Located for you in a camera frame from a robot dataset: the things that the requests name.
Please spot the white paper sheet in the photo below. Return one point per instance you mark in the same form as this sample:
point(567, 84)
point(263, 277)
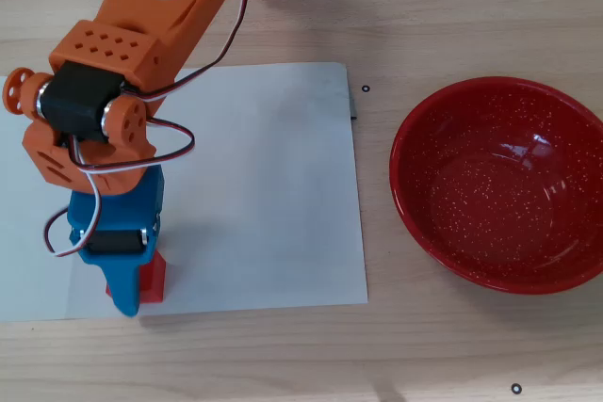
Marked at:
point(264, 195)

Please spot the red speckled bowl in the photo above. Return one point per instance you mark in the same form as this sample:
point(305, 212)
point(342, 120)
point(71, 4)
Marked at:
point(499, 195)

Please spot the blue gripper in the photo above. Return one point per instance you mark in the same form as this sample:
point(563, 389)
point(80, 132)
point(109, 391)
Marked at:
point(114, 214)

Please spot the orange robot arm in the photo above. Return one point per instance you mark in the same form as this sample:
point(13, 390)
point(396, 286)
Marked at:
point(136, 11)

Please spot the red cube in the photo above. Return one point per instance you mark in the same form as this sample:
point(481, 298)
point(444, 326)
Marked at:
point(153, 279)

